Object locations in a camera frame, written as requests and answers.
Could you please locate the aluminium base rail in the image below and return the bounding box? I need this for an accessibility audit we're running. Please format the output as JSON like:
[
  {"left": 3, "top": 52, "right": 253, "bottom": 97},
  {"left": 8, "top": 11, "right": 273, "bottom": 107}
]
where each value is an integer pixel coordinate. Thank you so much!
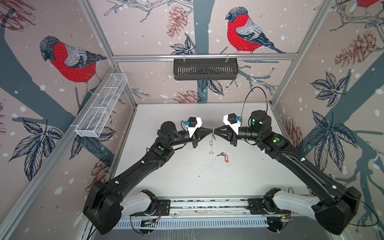
[{"left": 115, "top": 192, "right": 319, "bottom": 234}]

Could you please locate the silver metal carabiner keyring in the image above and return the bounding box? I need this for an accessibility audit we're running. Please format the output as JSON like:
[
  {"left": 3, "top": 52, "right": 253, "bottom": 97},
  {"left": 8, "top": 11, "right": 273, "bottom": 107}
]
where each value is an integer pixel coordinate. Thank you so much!
[{"left": 209, "top": 129, "right": 216, "bottom": 155}]

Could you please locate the black hanging wire basket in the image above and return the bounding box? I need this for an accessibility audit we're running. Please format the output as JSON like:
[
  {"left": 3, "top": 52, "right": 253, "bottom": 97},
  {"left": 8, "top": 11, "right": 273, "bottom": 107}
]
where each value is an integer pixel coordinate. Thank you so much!
[{"left": 174, "top": 58, "right": 239, "bottom": 81}]

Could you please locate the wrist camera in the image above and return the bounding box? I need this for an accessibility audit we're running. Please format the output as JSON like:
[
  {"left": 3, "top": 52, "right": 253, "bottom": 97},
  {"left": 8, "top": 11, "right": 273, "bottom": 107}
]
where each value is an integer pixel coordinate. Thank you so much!
[
  {"left": 223, "top": 113, "right": 242, "bottom": 135},
  {"left": 185, "top": 117, "right": 202, "bottom": 138}
]

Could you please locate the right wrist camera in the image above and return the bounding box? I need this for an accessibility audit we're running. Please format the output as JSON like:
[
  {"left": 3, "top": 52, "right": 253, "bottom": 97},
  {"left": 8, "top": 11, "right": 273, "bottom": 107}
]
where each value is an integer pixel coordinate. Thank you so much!
[{"left": 223, "top": 113, "right": 242, "bottom": 135}]

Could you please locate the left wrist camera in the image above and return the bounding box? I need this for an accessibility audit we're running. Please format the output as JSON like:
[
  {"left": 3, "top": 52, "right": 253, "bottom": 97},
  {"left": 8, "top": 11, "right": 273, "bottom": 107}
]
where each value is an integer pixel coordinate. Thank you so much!
[{"left": 185, "top": 117, "right": 202, "bottom": 138}]

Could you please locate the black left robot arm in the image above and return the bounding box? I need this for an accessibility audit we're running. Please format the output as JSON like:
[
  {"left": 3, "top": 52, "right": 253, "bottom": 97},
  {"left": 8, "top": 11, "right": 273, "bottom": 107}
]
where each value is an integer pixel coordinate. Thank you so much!
[{"left": 83, "top": 121, "right": 214, "bottom": 235}]

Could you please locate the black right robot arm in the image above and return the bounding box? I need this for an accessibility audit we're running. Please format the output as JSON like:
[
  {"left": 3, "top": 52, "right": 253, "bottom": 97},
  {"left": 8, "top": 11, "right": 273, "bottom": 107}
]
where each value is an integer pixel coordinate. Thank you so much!
[{"left": 214, "top": 110, "right": 361, "bottom": 235}]

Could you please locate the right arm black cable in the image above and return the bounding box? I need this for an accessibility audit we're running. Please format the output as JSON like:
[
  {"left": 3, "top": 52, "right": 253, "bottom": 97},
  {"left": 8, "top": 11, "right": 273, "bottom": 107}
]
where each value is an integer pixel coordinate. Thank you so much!
[{"left": 239, "top": 86, "right": 269, "bottom": 119}]

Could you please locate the white mesh wire shelf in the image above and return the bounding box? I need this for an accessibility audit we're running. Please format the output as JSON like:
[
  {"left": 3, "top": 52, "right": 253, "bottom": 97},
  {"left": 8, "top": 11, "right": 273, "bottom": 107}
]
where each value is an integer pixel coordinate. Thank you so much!
[{"left": 75, "top": 73, "right": 128, "bottom": 138}]

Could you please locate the horizontal aluminium frame bar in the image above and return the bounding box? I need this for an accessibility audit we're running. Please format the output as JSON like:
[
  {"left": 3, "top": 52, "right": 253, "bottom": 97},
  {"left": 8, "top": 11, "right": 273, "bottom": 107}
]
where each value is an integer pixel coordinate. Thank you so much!
[{"left": 112, "top": 53, "right": 299, "bottom": 63}]

